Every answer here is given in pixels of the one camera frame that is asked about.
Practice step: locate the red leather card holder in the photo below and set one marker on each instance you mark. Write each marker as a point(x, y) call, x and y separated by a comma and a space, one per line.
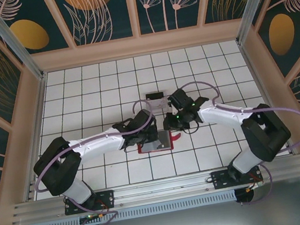
point(150, 147)

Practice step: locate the white printed card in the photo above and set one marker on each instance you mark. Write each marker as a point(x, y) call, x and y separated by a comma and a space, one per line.
point(158, 104)

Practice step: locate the black card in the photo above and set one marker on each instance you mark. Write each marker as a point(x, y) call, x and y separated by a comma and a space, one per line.
point(155, 95)

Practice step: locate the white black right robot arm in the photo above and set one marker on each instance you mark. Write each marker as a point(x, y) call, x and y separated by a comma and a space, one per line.
point(221, 114)

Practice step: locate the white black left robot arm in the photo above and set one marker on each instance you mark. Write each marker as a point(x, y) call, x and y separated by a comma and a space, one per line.
point(101, 144)

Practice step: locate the clear acrylic card stand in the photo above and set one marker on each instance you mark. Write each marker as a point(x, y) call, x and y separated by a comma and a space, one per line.
point(166, 109)

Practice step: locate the dark grey card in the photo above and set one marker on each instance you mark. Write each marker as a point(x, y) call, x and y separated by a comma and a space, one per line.
point(164, 138)

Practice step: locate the small circuit board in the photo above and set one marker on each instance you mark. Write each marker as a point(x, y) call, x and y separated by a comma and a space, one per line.
point(91, 217)

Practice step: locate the long aluminium mounting rail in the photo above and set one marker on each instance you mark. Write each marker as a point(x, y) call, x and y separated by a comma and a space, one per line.
point(162, 187)

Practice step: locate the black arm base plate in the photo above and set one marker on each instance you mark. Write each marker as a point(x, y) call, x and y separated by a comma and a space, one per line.
point(219, 180)
point(107, 196)

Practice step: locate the aluminium table edge rail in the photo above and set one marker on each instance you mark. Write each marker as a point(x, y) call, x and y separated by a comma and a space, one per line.
point(253, 73)
point(40, 107)

